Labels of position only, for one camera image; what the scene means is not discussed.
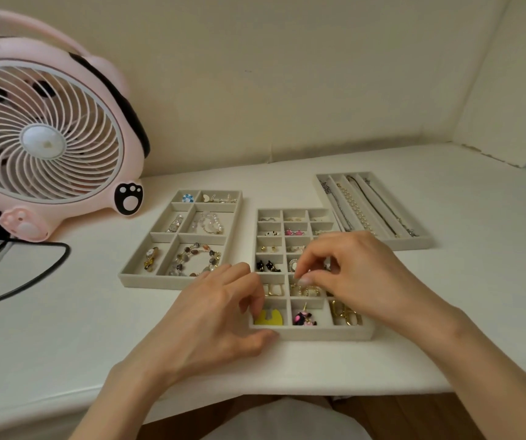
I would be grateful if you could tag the person's left hand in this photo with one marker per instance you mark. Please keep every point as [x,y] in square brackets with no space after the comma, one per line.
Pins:
[203,325]

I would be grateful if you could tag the person's right hand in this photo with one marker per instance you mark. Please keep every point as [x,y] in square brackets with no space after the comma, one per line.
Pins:
[373,279]

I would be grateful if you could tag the yellow enamel earring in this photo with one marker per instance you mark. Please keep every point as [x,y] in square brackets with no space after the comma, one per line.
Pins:
[263,319]
[277,318]

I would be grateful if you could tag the grey necklace tray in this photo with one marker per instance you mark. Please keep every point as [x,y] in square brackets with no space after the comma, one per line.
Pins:
[421,243]

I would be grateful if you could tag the crystal stud earring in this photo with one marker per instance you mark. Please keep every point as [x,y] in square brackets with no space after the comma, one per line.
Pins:
[322,233]

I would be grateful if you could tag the gold chunky hoop earring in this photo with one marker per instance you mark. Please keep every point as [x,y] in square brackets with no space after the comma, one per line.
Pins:
[304,292]

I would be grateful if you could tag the grey earring grid tray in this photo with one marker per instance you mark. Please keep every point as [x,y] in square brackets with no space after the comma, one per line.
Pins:
[327,334]

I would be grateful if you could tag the gold heart hoop earring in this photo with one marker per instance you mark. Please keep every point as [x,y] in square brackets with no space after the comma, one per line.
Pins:
[274,290]

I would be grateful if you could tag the pink black bow earring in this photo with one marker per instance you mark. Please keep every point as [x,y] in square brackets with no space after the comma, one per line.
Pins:
[304,318]

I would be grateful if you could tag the oval cameo earring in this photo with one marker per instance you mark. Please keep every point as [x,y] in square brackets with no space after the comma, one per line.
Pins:
[294,265]

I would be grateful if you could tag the pink bow stud earring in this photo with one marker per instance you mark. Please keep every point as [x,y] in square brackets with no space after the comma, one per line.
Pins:
[298,248]

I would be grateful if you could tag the grey bracelet tray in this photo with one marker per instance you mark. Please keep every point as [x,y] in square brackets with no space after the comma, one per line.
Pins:
[130,283]

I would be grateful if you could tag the black bow earrings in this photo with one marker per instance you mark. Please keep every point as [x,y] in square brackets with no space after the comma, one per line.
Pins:
[267,266]

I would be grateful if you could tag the white heart brooch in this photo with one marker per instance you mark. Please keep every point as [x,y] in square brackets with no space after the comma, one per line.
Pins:
[206,198]

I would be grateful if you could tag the rhinestone bow brooch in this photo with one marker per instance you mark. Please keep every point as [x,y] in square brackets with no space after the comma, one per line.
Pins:
[224,199]

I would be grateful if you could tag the white table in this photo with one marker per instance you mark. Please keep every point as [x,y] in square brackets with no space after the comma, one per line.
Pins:
[473,270]

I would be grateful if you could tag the pink animal-shaped desk fan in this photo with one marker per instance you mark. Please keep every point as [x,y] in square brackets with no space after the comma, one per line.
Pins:
[43,137]

